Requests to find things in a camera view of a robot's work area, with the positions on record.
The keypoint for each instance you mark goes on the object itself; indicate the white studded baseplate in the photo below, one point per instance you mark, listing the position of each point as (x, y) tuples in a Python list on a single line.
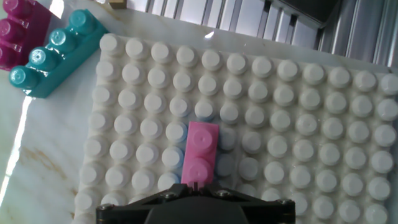
[(280, 124)]

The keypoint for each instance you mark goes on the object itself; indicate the teal four-stud block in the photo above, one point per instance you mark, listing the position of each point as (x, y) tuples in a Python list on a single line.
[(59, 59)]

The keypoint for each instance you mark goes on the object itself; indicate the magenta three-stud block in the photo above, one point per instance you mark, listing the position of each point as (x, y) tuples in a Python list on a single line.
[(21, 34)]

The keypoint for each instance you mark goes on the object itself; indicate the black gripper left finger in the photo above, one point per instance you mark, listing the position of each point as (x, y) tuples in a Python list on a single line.
[(181, 189)]

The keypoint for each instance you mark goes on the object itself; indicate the pink four-stud block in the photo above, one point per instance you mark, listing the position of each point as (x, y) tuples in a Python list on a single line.
[(200, 152)]

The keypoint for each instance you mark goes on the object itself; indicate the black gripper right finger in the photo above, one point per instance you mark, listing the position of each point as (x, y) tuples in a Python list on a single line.
[(212, 189)]

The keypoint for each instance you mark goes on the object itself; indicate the small wooden cube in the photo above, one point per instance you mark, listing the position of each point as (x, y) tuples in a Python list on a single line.
[(117, 3)]

